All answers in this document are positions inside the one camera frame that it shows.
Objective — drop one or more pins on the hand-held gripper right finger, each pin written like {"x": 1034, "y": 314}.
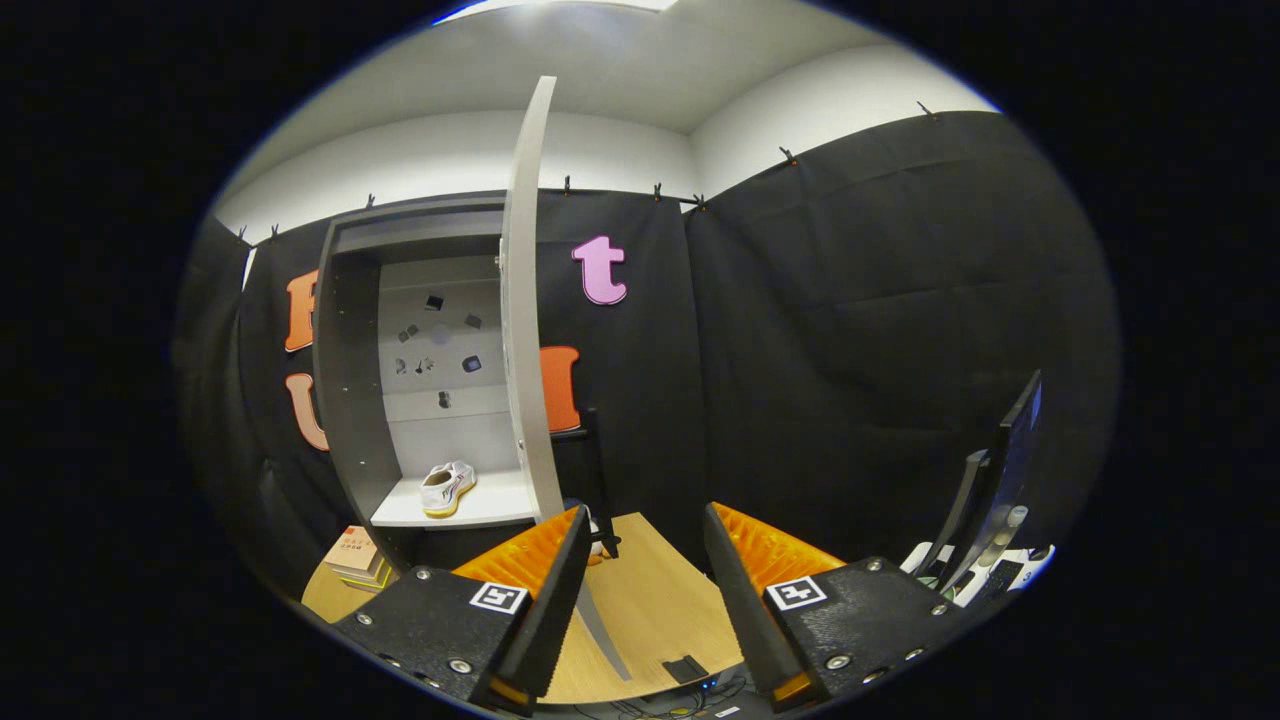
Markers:
{"x": 750, "y": 620}

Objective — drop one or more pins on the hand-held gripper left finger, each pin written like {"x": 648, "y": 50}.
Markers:
{"x": 550, "y": 620}

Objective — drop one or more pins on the white canvas shoe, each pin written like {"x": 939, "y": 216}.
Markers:
{"x": 445, "y": 485}

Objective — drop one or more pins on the grey shoe cabinet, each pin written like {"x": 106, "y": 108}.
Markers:
{"x": 350, "y": 400}

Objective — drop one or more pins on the small black box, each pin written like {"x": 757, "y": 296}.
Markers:
{"x": 686, "y": 670}

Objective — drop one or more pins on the beige orange-cover book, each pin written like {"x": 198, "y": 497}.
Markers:
{"x": 352, "y": 545}

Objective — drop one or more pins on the black backdrop cloth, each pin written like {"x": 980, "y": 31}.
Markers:
{"x": 850, "y": 350}

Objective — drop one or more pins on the black computer monitor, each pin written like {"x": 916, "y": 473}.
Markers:
{"x": 1010, "y": 460}

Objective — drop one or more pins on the wide ceiling light panel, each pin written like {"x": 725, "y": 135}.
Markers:
{"x": 560, "y": 5}

